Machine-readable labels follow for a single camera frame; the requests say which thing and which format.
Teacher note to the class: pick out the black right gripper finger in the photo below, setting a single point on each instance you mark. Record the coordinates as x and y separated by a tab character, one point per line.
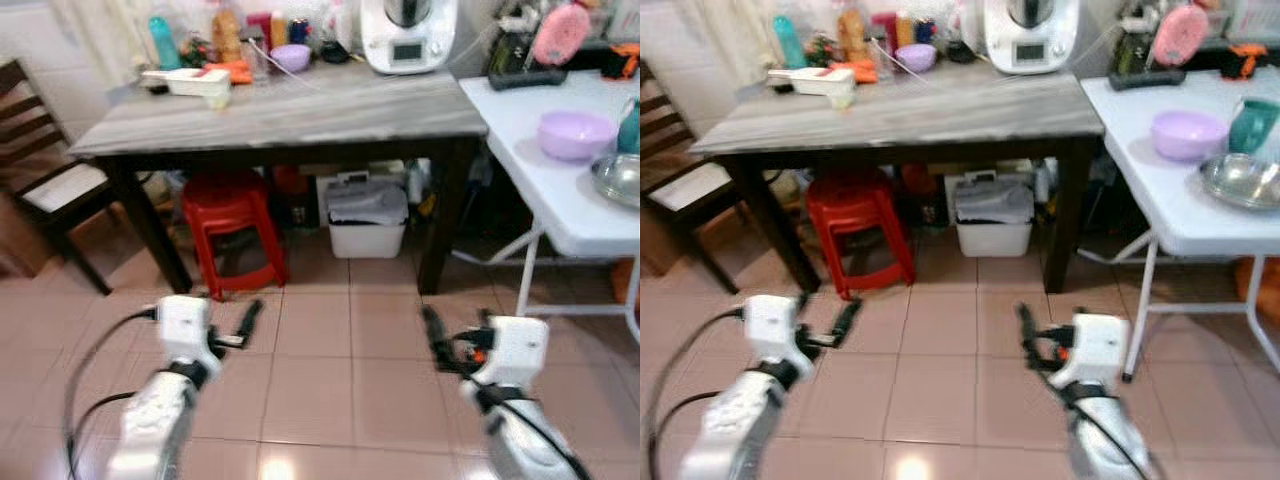
1030	330
435	330

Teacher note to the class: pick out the white bin with grey bag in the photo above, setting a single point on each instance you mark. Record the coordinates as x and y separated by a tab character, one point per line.
367	225
993	225

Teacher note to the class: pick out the red plastic stool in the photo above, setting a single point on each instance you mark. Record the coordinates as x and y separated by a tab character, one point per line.
858	205
232	205

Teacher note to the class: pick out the white folding table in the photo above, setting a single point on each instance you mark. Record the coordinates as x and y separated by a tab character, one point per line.
1160	200
540	190

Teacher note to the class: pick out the dark wooden chair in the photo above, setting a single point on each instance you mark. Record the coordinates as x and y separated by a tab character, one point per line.
55	190
690	190

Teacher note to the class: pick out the dark table with grey top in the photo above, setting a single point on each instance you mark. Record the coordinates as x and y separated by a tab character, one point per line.
300	110
920	110

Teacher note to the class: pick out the orange bucket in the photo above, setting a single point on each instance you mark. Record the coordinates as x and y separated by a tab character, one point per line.
1258	290

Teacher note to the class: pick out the small pale cup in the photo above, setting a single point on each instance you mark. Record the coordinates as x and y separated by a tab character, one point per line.
844	98
220	98

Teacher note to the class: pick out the metal bowl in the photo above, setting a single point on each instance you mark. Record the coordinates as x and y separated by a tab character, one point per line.
618	178
1240	180

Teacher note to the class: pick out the white flat container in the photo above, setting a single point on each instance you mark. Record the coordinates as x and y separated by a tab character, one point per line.
185	82
810	81

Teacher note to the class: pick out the large purple plastic bowl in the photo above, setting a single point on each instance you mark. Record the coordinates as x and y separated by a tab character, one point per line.
575	135
1187	135

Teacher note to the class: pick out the orange plastic item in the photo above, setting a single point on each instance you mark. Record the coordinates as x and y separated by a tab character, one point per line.
862	72
235	72

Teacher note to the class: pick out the small purple bowl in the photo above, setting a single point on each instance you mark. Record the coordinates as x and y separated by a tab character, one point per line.
291	57
916	57

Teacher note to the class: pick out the black tray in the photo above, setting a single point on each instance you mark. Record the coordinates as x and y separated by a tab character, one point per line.
520	77
1140	78

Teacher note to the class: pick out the teal bottle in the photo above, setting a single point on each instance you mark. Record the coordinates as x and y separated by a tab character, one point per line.
789	45
165	45

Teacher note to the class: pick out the brown jar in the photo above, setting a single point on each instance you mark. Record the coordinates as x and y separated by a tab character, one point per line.
853	38
227	38

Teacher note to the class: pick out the red bottle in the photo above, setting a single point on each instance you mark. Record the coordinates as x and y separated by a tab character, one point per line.
259	30
884	30

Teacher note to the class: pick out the orange bottle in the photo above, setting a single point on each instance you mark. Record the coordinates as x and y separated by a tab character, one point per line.
279	30
904	30

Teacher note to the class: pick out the blue can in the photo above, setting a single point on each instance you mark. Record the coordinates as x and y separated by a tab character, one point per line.
925	32
300	32

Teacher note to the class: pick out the white kitchen appliance with display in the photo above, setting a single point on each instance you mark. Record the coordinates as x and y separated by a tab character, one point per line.
1030	35
408	35

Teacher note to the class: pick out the pink oval item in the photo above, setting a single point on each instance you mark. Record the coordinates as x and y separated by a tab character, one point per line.
562	35
1182	35

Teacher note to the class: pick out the orange and black tool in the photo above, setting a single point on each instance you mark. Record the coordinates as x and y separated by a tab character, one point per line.
622	60
1250	60

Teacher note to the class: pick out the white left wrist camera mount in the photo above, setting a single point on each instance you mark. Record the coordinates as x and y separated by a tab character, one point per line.
185	322
775	322

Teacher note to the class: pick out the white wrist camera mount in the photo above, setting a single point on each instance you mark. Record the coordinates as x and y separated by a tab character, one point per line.
1100	348
775	322
518	348
185	322

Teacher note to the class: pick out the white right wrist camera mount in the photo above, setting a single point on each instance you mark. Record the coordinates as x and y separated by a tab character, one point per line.
518	348
1100	348

